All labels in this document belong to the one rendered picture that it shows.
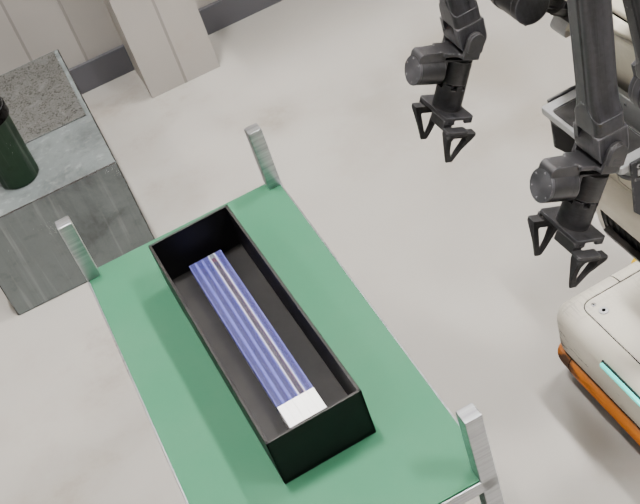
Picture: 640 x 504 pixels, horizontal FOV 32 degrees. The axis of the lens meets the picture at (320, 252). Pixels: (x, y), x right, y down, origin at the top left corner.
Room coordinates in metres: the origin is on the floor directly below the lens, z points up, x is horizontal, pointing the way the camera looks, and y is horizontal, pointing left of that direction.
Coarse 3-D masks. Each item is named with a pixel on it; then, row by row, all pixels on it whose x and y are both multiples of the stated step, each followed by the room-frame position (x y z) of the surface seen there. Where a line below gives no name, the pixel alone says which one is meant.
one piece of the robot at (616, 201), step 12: (624, 48) 1.57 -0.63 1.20; (624, 60) 1.58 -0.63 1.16; (624, 72) 1.60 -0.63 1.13; (624, 84) 1.61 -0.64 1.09; (612, 180) 1.68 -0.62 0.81; (624, 180) 1.63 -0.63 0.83; (612, 192) 1.64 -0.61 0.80; (624, 192) 1.63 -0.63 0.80; (600, 204) 1.66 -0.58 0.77; (612, 204) 1.62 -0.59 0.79; (624, 204) 1.60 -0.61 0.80; (600, 216) 1.68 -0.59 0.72; (612, 216) 1.62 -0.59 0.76; (624, 216) 1.58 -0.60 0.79; (636, 216) 1.56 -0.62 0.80; (624, 228) 1.59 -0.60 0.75; (636, 228) 1.54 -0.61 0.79
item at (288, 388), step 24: (192, 264) 1.65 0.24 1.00; (216, 264) 1.63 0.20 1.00; (216, 288) 1.56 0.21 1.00; (240, 288) 1.54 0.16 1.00; (216, 312) 1.52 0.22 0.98; (240, 312) 1.48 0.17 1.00; (240, 336) 1.42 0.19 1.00; (264, 336) 1.40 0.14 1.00; (264, 360) 1.35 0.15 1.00; (288, 360) 1.33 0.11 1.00; (264, 384) 1.29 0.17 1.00; (288, 384) 1.28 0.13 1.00; (288, 408) 1.23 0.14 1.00; (312, 408) 1.21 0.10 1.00
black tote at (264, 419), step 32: (192, 224) 1.69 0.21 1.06; (224, 224) 1.70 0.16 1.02; (160, 256) 1.67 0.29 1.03; (192, 256) 1.68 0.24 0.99; (256, 256) 1.58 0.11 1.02; (192, 288) 1.62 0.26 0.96; (256, 288) 1.56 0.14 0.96; (192, 320) 1.43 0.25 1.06; (288, 320) 1.45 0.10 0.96; (224, 352) 1.43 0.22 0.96; (320, 352) 1.33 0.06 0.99; (256, 384) 1.33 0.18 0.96; (320, 384) 1.28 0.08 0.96; (352, 384) 1.17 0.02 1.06; (256, 416) 1.26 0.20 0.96; (320, 416) 1.14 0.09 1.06; (352, 416) 1.15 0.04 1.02; (288, 448) 1.12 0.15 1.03; (320, 448) 1.13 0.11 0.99; (288, 480) 1.12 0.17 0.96
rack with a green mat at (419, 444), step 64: (256, 128) 1.86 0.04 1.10; (256, 192) 1.85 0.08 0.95; (128, 256) 1.80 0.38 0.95; (320, 256) 1.60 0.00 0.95; (128, 320) 1.61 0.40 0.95; (320, 320) 1.44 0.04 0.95; (192, 384) 1.39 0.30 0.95; (384, 384) 1.24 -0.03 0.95; (192, 448) 1.25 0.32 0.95; (256, 448) 1.21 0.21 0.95; (384, 448) 1.12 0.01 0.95; (448, 448) 1.07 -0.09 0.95
